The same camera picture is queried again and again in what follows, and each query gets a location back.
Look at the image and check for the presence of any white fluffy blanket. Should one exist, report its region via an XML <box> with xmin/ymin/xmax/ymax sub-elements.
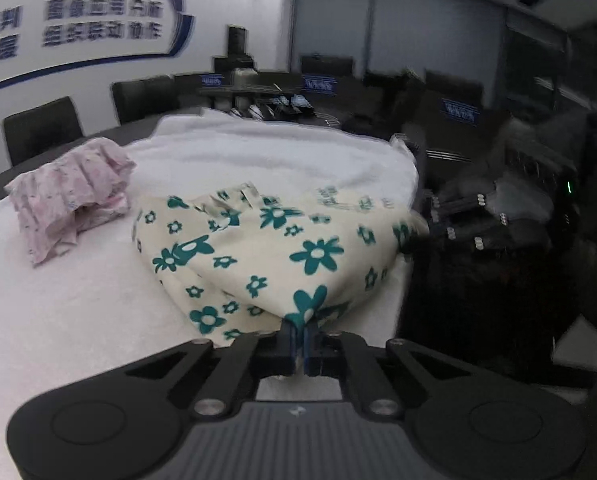
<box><xmin>0</xmin><ymin>107</ymin><xmax>420</xmax><ymax>461</ymax></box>

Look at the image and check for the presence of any black office chair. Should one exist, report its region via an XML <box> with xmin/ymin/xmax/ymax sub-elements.
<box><xmin>111</xmin><ymin>75</ymin><xmax>180</xmax><ymax>126</ymax></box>
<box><xmin>2</xmin><ymin>96</ymin><xmax>85</xmax><ymax>167</ymax></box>

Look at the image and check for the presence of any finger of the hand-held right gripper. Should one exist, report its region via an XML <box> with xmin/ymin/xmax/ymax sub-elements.
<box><xmin>411</xmin><ymin>220</ymin><xmax>504</xmax><ymax>258</ymax></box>
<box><xmin>428</xmin><ymin>187</ymin><xmax>501</xmax><ymax>217</ymax></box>

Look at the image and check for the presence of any blue wall lettering sign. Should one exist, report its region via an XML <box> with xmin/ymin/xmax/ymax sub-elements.
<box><xmin>0</xmin><ymin>0</ymin><xmax>196</xmax><ymax>98</ymax></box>

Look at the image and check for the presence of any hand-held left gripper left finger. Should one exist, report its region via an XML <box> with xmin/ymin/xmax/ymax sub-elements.
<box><xmin>103</xmin><ymin>320</ymin><xmax>300</xmax><ymax>420</ymax></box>

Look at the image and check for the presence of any cream green-flower garment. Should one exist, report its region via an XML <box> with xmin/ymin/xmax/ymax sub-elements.
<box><xmin>131</xmin><ymin>182</ymin><xmax>429</xmax><ymax>348</ymax></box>

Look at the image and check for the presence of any black upright monitor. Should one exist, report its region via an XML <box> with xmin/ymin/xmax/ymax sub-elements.
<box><xmin>227</xmin><ymin>26</ymin><xmax>248</xmax><ymax>57</ymax></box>

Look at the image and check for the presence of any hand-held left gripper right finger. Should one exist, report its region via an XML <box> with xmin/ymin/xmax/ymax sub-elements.
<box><xmin>303</xmin><ymin>320</ymin><xmax>494</xmax><ymax>418</ymax></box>

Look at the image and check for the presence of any black desk monitor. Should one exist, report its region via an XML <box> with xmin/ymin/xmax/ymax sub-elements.
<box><xmin>301</xmin><ymin>55</ymin><xmax>354</xmax><ymax>78</ymax></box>

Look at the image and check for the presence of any steel thermos bottle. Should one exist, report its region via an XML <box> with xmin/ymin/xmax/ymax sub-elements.
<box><xmin>231</xmin><ymin>67</ymin><xmax>258</xmax><ymax>92</ymax></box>

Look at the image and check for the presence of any pink floral garment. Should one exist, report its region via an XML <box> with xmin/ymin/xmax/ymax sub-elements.
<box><xmin>4</xmin><ymin>137</ymin><xmax>136</xmax><ymax>267</ymax></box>

